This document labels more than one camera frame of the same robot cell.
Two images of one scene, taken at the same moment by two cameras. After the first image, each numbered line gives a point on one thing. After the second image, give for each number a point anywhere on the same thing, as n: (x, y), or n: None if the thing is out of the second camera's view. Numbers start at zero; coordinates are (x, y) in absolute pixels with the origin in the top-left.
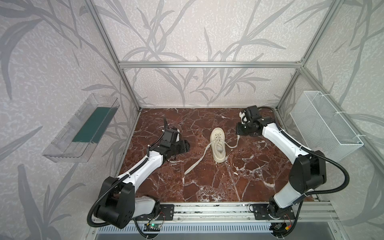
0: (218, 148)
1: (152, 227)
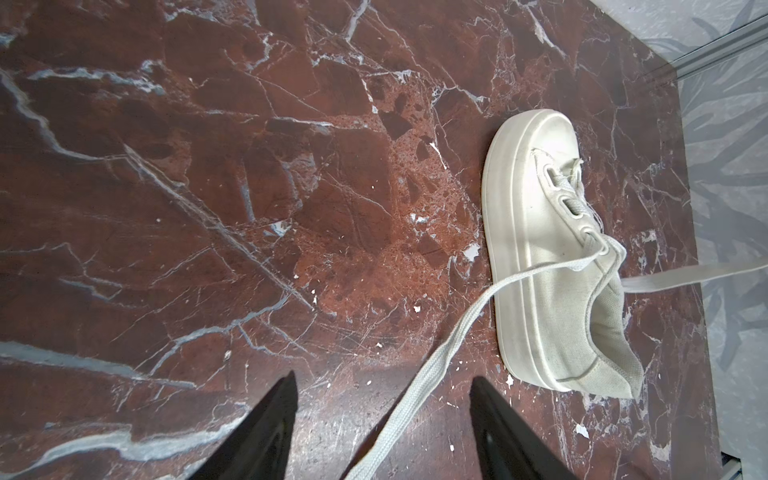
0: (567, 331)
1: None
